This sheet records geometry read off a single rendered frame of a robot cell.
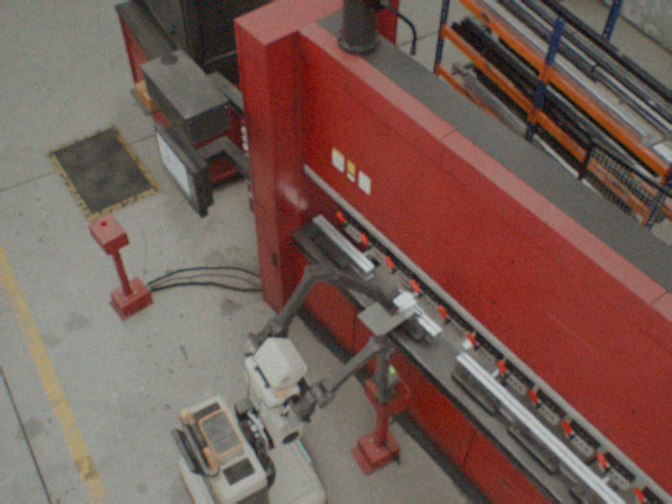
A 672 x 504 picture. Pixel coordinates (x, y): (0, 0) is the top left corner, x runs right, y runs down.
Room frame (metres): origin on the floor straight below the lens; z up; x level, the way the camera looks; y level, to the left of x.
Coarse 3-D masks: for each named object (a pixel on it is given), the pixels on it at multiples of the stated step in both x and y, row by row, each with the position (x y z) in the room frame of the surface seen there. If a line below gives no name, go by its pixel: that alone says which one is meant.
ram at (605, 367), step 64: (320, 128) 3.05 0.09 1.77; (384, 128) 2.69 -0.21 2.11; (384, 192) 2.66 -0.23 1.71; (448, 192) 2.36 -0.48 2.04; (448, 256) 2.31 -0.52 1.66; (512, 256) 2.07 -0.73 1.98; (512, 320) 1.99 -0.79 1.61; (576, 320) 1.79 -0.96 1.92; (576, 384) 1.70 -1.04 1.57; (640, 384) 1.53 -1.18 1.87; (640, 448) 1.43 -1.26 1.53
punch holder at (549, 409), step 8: (536, 392) 1.82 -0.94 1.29; (544, 392) 1.79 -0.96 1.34; (544, 400) 1.78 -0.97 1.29; (552, 400) 1.75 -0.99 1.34; (544, 408) 1.76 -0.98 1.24; (552, 408) 1.74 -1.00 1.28; (560, 408) 1.71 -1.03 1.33; (544, 416) 1.75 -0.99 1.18; (552, 416) 1.72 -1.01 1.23; (560, 416) 1.70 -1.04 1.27
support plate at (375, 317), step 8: (376, 304) 2.50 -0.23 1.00; (368, 312) 2.44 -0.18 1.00; (376, 312) 2.44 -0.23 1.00; (384, 312) 2.44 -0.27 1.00; (408, 312) 2.45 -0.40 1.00; (368, 320) 2.39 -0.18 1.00; (376, 320) 2.39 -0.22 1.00; (384, 320) 2.39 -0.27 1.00; (392, 320) 2.39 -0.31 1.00; (400, 320) 2.39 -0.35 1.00; (376, 328) 2.34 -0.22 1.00; (384, 328) 2.34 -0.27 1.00; (392, 328) 2.34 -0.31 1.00
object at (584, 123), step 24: (456, 24) 4.91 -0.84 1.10; (480, 48) 4.63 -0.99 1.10; (504, 48) 4.64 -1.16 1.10; (504, 72) 4.40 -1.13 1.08; (528, 72) 4.33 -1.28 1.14; (528, 96) 4.16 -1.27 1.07; (552, 96) 4.10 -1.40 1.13; (576, 120) 3.88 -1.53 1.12; (624, 168) 3.46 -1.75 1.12; (648, 168) 3.48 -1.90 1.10
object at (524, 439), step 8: (512, 424) 1.85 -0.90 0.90; (512, 432) 1.80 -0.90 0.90; (520, 440) 1.76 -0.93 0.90; (528, 440) 1.76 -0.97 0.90; (528, 448) 1.72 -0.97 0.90; (536, 448) 1.72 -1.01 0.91; (536, 456) 1.68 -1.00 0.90; (544, 456) 1.68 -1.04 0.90; (544, 464) 1.64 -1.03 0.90; (552, 464) 1.64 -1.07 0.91; (552, 472) 1.60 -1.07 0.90
